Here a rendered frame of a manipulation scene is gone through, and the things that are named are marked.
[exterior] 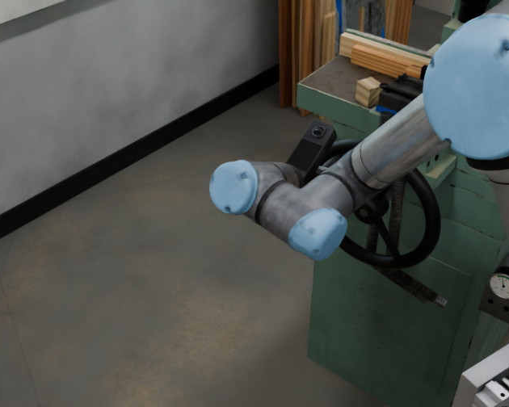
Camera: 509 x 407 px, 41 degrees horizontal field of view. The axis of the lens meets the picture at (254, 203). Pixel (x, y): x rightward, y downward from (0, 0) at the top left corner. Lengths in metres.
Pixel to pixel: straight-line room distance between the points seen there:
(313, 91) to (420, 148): 0.66
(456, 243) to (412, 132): 0.67
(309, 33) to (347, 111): 1.49
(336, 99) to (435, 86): 0.86
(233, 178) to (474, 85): 0.42
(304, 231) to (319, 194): 0.06
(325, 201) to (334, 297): 0.92
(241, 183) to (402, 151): 0.22
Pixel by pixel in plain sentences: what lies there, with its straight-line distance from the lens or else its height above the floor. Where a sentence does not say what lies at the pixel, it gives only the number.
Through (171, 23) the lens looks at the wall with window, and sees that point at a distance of 2.77.
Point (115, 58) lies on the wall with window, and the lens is 2.63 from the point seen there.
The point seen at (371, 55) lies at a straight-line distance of 1.62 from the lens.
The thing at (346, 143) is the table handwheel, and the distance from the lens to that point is 1.30.
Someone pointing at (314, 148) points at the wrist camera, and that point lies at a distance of 1.13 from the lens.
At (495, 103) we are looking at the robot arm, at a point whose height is 1.35.
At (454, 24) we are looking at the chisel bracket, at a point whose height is 1.07.
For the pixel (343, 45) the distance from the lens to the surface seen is 1.67.
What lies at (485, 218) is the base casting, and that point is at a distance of 1.48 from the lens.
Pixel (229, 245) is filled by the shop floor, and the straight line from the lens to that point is 2.45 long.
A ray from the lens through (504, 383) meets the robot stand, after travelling 1.20.
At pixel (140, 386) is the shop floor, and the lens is 2.07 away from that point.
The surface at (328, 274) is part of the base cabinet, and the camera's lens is 1.82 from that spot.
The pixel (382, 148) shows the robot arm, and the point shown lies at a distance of 0.94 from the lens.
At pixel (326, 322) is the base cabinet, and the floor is 0.20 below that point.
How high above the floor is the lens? 1.66
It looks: 39 degrees down
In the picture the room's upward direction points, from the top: straight up
